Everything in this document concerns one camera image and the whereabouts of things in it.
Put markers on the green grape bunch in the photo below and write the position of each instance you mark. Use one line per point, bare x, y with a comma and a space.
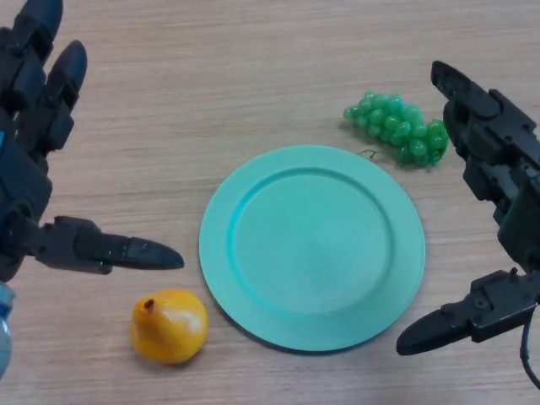
396, 124

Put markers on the green round plate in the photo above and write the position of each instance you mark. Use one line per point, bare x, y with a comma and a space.
312, 253

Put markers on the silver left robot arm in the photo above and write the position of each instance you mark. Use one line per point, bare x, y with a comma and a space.
4, 329

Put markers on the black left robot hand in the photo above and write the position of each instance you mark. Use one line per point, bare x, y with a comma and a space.
23, 185

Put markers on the yellow pear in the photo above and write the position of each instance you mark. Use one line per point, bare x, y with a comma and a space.
169, 329

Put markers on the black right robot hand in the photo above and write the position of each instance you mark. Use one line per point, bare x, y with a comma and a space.
506, 143

